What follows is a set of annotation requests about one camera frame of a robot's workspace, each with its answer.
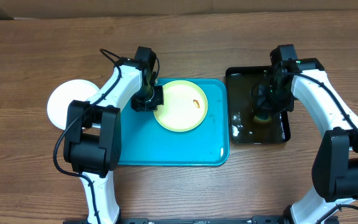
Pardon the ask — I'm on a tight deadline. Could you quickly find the green yellow sponge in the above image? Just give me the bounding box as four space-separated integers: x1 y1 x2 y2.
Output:
253 114 272 124

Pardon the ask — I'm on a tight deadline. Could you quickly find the yellow plate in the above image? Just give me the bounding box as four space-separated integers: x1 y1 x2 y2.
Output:
154 80 208 133

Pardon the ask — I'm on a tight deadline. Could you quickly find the white plate with ketchup streak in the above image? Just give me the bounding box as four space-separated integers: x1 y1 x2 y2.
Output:
47 80 99 130

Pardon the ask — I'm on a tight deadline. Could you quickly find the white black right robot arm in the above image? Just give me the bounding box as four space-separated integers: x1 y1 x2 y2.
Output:
250 58 358 223

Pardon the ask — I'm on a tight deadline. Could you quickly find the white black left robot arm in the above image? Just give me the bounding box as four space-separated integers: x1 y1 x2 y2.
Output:
53 50 163 223

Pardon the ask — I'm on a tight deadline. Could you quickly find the black water tray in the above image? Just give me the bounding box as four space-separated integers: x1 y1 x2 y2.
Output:
225 66 291 144

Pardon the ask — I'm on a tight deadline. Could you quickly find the teal plastic tray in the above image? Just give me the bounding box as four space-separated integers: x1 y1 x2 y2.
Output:
119 78 230 166

